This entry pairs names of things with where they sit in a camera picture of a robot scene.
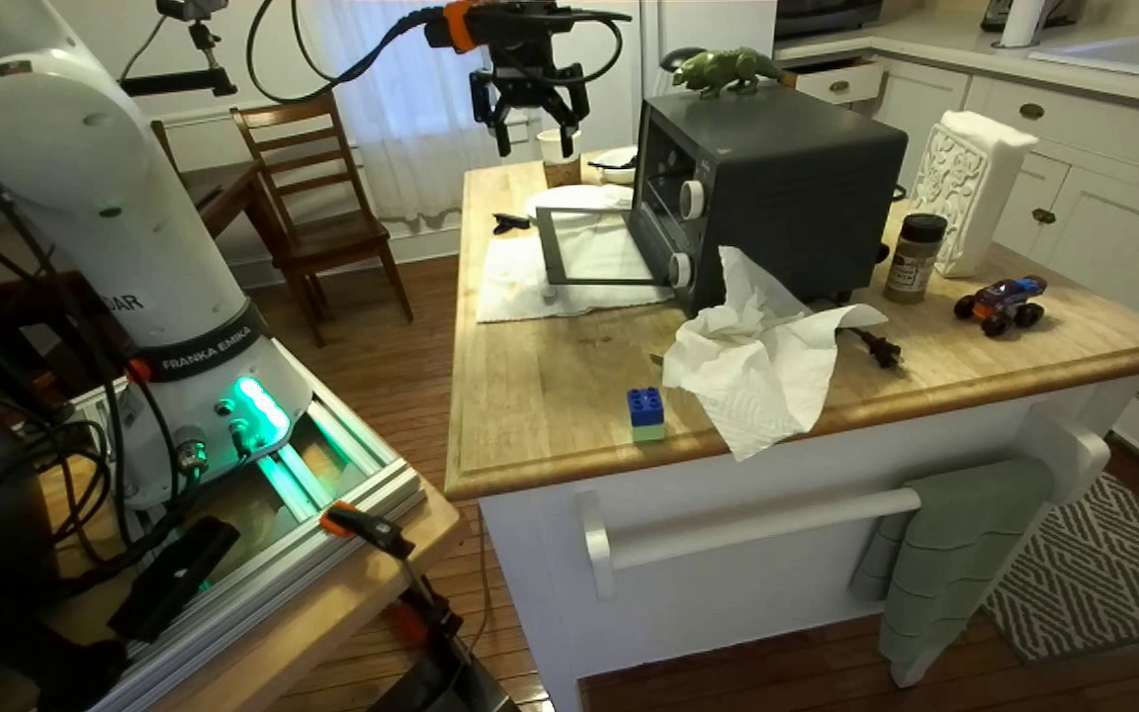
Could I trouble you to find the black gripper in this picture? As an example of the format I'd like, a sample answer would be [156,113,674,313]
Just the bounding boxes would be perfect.
[467,0,591,159]

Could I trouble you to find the glass oven door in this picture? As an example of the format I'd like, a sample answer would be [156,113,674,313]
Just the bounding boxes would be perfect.
[536,205,659,291]

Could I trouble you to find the black mini toaster oven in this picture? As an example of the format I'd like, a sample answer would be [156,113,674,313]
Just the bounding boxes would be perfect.
[630,89,905,313]

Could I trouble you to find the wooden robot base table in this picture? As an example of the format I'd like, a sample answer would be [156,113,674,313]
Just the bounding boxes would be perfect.
[29,458,467,712]

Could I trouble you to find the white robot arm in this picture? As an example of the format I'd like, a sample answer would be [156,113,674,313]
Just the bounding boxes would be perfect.
[0,0,311,516]

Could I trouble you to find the black oven power plug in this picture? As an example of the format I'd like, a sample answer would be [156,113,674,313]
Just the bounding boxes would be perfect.
[837,328,903,367]

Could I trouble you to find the small black object on counter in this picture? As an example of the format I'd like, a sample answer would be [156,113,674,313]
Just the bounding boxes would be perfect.
[491,216,536,233]

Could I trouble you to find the white stained cloth towel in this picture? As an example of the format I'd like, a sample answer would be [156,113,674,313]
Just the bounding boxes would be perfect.
[480,186,663,322]

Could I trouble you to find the green plant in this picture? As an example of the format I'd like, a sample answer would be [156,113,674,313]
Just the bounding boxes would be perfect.
[659,47,783,97]

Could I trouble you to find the wooden chair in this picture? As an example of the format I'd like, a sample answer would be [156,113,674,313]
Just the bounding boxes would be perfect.
[235,97,413,341]

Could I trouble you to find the blue green sponge block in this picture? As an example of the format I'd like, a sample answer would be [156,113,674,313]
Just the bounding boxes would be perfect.
[630,387,663,445]

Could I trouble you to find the crumpled white paper towel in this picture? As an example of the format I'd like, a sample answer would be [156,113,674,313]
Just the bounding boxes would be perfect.
[663,245,881,458]

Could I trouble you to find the dark spice jar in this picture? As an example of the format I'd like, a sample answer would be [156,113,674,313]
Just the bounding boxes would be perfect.
[888,216,944,301]

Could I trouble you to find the white towel bar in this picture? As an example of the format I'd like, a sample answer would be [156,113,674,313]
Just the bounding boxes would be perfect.
[578,419,1110,599]

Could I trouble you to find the white kitchen island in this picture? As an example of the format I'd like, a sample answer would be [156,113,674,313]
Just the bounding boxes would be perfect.
[443,163,1139,712]

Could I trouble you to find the white ornate tissue box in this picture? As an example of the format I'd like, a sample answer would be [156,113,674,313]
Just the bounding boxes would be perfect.
[915,113,1038,277]

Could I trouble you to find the black orange clamp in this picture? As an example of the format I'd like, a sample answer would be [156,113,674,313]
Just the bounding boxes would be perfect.
[321,502,520,712]

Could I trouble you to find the toy monster truck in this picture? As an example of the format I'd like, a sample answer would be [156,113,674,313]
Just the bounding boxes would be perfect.
[955,277,1050,338]

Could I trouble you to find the black controller box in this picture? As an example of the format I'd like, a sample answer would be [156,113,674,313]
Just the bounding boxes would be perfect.
[112,517,239,643]

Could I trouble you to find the white kitchen cabinets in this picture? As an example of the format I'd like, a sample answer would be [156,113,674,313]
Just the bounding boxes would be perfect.
[781,32,1139,498]

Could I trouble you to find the green hanging towel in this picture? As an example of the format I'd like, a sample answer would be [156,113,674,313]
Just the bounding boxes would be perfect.
[849,454,1052,689]

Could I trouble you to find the patterned floor rug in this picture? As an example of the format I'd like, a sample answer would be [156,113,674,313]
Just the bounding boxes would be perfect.
[988,474,1139,661]

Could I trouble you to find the aluminium extrusion frame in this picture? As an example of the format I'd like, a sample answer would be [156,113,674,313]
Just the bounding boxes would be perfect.
[78,341,424,712]

